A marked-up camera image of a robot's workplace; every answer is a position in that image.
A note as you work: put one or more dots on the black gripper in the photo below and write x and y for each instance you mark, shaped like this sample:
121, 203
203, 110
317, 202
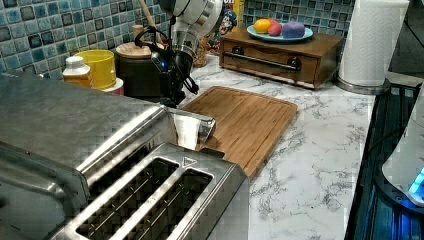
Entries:
174, 75

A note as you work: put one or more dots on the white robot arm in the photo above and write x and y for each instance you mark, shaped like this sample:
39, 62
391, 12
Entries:
190, 20

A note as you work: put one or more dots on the black canister with wooden lid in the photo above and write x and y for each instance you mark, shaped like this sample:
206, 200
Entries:
139, 74

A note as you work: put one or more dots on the wooden spoon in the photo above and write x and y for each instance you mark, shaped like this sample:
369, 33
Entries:
149, 18

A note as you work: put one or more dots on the red white small container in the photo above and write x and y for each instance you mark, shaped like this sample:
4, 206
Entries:
117, 89

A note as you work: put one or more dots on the yellow cereal box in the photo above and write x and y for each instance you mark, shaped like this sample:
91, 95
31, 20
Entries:
230, 21

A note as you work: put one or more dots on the yellow plastic cup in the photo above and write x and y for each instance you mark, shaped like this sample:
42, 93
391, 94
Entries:
102, 67

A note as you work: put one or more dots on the bamboo cutting board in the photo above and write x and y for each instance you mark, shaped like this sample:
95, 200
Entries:
248, 125

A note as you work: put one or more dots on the yellow toy lemon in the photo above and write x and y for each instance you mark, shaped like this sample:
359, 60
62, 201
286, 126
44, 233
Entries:
261, 26

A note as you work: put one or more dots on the white cap spice bottle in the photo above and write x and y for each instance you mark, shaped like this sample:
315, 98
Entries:
77, 72

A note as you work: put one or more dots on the red toy strawberry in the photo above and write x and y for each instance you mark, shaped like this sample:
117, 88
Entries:
275, 29

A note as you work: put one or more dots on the purple toy fruit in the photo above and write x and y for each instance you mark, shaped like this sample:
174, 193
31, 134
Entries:
293, 30

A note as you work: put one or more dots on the stainless steel slot toaster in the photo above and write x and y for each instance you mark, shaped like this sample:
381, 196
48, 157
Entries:
173, 193

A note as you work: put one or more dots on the wooden drawer box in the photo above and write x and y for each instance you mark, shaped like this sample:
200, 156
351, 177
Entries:
306, 63

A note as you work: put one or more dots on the light blue plate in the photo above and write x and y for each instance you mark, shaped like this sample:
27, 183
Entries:
277, 39

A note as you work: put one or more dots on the white paper towel roll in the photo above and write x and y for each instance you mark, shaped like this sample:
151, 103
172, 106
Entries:
370, 43

